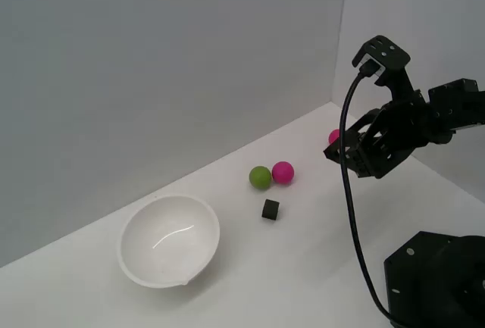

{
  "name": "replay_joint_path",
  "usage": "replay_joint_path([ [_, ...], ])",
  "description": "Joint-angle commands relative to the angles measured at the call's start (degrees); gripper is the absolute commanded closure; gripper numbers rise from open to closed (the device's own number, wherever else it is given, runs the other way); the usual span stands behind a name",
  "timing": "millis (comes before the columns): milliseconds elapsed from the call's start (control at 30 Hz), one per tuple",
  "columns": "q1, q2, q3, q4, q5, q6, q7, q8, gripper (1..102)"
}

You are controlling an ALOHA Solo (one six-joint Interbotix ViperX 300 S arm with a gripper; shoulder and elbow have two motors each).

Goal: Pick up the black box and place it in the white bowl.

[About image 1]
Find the white bowl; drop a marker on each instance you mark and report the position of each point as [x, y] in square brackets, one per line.
[170, 237]

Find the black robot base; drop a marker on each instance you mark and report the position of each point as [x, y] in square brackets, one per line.
[435, 278]

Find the pink ball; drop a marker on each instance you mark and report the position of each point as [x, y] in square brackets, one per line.
[283, 172]
[334, 137]

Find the green ball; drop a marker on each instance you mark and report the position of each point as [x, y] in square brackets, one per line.
[260, 177]

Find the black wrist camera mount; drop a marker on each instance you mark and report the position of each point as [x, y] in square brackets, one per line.
[390, 55]

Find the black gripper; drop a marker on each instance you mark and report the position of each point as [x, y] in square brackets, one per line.
[401, 127]

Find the small black box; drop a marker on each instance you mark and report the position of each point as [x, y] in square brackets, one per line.
[270, 210]

